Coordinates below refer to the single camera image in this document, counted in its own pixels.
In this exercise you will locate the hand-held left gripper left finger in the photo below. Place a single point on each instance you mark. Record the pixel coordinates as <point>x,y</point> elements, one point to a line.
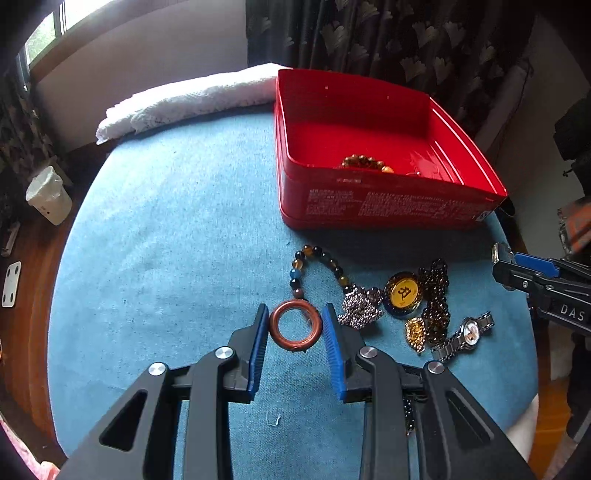
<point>258,341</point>

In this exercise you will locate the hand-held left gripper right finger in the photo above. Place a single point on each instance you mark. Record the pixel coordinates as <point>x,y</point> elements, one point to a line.
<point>332,350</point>

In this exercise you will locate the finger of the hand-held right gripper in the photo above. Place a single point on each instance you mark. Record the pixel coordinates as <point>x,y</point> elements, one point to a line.
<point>535,264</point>
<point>512,277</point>

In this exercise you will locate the red tin box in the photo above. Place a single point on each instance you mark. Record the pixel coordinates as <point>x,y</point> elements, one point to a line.
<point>369,203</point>

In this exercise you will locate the orange striped object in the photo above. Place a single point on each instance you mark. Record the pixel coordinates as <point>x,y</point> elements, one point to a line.
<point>577,228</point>

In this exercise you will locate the silver wristwatch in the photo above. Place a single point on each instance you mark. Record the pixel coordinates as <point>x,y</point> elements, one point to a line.
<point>468,330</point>

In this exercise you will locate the round gold black pendant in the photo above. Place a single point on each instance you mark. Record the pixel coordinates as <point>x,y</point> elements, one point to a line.
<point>402,295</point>

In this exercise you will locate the dark bulky object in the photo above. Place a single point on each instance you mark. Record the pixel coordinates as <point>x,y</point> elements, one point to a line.
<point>575,129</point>

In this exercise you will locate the blue tablecloth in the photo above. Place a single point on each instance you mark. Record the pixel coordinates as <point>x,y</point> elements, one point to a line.
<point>161,230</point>

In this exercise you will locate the white towel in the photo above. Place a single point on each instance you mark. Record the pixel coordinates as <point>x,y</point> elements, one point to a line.
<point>184,99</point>

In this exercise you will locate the white rectangular plate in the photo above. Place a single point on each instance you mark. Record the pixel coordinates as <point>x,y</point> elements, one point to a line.
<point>11,284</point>

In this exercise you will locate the small grey floor object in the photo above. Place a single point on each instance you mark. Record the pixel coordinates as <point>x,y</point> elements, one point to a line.
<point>10,240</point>

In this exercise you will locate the dark leaf-patterned curtain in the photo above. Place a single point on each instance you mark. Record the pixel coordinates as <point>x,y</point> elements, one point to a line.
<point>23,138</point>
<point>369,37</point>

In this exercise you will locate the window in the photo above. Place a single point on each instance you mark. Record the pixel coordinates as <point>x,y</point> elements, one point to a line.
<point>55,27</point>

